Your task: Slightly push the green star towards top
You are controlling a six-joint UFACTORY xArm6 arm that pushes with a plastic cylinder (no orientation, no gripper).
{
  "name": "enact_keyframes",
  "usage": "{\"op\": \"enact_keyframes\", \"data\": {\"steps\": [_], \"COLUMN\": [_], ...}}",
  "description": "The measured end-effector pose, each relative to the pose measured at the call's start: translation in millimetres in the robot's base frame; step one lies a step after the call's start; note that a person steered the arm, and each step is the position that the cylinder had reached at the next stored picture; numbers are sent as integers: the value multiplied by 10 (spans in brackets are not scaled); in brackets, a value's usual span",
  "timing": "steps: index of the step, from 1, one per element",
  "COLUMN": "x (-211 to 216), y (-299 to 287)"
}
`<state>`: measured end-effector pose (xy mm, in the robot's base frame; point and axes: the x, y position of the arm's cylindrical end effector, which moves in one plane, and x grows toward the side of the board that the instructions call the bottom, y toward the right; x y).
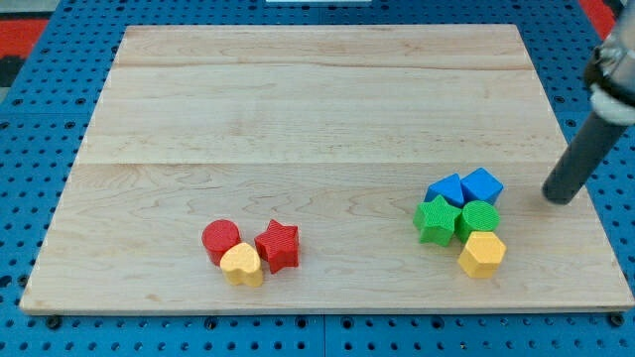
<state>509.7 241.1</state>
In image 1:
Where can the red star block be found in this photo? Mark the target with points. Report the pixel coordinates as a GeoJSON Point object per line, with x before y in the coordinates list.
{"type": "Point", "coordinates": [279, 246]}

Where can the yellow hexagon block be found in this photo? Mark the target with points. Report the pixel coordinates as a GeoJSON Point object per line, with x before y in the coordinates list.
{"type": "Point", "coordinates": [482, 255]}

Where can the yellow heart block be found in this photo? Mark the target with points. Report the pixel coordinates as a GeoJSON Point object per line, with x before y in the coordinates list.
{"type": "Point", "coordinates": [241, 265]}

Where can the green cylinder block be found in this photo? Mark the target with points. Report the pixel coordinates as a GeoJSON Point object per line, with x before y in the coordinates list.
{"type": "Point", "coordinates": [476, 215]}

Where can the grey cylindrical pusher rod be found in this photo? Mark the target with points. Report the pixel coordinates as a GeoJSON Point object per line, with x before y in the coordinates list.
{"type": "Point", "coordinates": [584, 153]}

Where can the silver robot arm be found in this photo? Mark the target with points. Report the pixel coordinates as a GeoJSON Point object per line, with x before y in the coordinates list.
{"type": "Point", "coordinates": [609, 75]}

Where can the blue triangle block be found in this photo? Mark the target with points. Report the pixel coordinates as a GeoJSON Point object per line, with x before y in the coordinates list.
{"type": "Point", "coordinates": [449, 188]}

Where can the blue cube block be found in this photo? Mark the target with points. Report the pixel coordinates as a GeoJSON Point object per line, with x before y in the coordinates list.
{"type": "Point", "coordinates": [481, 185]}

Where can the red cylinder block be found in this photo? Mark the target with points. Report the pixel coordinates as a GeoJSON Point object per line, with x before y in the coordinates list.
{"type": "Point", "coordinates": [218, 237]}

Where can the green star block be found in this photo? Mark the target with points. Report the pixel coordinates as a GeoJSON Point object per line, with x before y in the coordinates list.
{"type": "Point", "coordinates": [435, 221]}

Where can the wooden board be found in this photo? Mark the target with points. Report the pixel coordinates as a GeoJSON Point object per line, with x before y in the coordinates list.
{"type": "Point", "coordinates": [337, 130]}

